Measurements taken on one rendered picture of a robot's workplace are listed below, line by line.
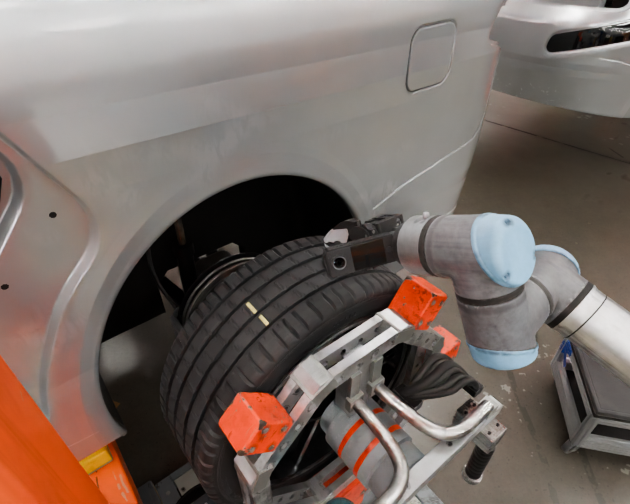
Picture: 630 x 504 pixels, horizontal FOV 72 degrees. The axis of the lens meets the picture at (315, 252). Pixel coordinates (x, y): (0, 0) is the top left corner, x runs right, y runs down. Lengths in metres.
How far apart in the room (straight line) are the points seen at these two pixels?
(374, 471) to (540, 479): 1.23
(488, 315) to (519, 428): 1.61
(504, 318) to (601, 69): 2.54
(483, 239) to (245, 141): 0.51
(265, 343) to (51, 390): 0.45
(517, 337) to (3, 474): 0.55
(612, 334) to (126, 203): 0.79
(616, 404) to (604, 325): 1.27
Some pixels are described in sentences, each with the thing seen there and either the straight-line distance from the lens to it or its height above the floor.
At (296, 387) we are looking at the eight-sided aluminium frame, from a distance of 0.82.
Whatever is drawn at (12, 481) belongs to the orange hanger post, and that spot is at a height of 1.51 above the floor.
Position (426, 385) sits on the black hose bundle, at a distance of 0.93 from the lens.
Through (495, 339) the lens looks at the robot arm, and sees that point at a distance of 0.63.
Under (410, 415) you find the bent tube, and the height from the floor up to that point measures 1.01.
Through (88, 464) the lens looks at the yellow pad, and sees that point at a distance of 1.28.
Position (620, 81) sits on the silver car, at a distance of 3.12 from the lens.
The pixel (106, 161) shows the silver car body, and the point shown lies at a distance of 0.79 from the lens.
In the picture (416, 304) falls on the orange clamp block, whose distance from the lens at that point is 0.91.
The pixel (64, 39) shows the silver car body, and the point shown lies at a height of 1.62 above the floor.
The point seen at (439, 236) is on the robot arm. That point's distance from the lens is 0.60.
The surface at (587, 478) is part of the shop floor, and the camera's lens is 2.20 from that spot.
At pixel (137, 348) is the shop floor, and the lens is 2.43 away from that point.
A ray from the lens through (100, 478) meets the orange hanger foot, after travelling 1.29.
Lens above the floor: 1.77
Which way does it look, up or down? 39 degrees down
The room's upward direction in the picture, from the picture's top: straight up
